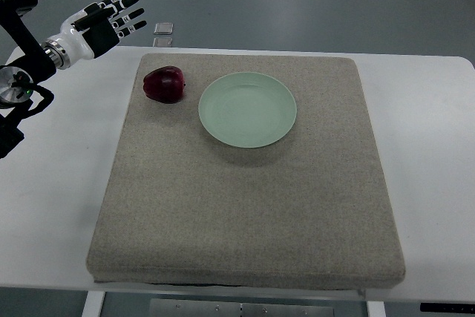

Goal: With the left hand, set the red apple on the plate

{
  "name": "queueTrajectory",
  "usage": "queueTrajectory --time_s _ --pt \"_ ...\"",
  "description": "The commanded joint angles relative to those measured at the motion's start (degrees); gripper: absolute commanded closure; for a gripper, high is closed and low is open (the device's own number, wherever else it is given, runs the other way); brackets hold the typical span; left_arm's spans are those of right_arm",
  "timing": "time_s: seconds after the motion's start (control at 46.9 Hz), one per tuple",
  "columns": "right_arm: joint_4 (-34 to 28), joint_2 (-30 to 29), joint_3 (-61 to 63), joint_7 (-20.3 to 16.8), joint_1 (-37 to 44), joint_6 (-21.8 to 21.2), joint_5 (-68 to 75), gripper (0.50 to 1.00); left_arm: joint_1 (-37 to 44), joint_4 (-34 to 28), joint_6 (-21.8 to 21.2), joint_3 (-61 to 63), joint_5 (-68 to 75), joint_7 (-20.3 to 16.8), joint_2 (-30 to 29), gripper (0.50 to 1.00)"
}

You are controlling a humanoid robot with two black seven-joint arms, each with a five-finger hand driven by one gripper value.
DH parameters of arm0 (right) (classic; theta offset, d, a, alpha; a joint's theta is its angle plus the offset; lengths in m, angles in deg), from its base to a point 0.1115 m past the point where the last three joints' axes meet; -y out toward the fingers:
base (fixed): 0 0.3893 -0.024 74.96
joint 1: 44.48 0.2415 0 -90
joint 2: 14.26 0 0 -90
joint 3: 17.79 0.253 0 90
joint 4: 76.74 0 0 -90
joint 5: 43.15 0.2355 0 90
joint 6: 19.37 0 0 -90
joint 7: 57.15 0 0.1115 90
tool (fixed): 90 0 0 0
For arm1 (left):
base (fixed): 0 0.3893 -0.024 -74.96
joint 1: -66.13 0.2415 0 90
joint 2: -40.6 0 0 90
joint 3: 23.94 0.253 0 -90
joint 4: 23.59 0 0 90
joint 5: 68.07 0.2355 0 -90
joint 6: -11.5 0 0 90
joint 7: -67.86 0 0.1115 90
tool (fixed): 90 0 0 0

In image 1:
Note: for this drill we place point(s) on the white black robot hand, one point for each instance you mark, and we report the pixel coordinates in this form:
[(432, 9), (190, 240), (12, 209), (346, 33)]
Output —
[(93, 31)]

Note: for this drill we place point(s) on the dark red apple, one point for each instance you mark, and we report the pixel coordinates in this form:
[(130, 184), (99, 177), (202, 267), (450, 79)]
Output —
[(165, 85)]

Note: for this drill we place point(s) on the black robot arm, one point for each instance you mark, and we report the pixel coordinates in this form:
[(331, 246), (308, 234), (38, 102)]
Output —
[(21, 92)]

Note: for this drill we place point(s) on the lower floor socket plate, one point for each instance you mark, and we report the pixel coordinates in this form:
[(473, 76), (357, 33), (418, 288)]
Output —
[(162, 42)]

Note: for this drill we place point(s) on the floor socket plate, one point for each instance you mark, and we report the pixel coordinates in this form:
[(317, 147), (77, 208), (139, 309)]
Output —
[(162, 42), (163, 28)]

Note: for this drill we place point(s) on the upper floor socket plate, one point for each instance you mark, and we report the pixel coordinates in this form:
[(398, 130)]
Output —
[(163, 28)]

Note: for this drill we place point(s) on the light green plate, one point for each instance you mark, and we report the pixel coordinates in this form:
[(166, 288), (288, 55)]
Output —
[(247, 110)]

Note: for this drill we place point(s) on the beige fabric cushion mat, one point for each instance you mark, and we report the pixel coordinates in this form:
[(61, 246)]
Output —
[(310, 211)]

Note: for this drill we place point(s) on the black table control panel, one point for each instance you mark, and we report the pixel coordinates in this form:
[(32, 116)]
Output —
[(447, 308)]

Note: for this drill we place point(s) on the metal table base plate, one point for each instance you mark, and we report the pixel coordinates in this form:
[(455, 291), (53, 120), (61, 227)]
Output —
[(170, 307)]

